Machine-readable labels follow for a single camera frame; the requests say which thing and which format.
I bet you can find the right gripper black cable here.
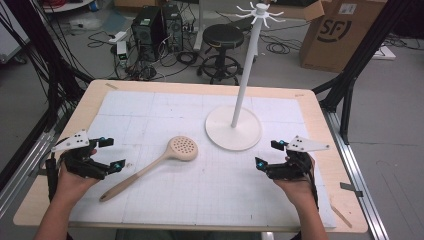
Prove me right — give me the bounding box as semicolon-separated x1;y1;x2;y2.
306;156;320;212

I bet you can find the large cardboard box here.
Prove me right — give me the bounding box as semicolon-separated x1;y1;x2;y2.
298;0;390;74

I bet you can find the white metal pole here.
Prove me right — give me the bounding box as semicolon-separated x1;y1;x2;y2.
192;0;205;52

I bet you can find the person's left hand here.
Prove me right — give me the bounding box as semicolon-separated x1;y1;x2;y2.
53;148;102;205

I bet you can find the black tape strip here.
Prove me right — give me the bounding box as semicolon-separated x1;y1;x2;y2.
339;181;364;198

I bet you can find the small white device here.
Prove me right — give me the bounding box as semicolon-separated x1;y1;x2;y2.
115;40;130;67

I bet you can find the person's right hand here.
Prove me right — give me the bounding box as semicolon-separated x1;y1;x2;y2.
272;153;318;212

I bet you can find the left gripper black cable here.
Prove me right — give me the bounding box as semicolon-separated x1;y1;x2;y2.
44;151;60;204

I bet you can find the beige slotted spoon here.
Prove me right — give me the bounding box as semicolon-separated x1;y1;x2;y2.
98;135;200;203

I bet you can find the black round stool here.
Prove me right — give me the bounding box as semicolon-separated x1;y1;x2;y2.
196;23;246;86

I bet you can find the black metal frame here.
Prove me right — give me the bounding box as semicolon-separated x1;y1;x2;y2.
0;0;95;134
312;0;412;145

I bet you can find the white grid mat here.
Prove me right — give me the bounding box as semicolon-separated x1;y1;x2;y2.
68;90;337;230

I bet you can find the coiled black floor cable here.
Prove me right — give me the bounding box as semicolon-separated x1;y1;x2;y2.
259;32;304;56

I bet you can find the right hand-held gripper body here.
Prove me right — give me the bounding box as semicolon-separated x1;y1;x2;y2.
265;134;331;182

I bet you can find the white hook stand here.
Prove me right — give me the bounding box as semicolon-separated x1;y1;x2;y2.
204;2;286;152

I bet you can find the aluminium rail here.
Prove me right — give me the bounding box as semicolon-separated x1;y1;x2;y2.
321;108;390;240
0;109;69;219

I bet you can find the open cardboard box flap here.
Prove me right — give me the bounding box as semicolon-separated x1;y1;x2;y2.
266;0;326;22

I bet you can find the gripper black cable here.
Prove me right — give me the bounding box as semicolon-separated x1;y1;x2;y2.
44;151;60;204
306;156;320;212

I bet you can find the black computer tower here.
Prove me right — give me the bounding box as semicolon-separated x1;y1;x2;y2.
130;5;168;63
161;3;185;53

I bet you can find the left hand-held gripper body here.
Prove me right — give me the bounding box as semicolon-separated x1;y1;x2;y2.
51;130;112;181

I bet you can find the white power strip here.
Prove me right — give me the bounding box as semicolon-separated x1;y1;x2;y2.
107;30;129;45

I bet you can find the thin wooden stick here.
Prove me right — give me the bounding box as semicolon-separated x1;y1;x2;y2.
329;203;354;230

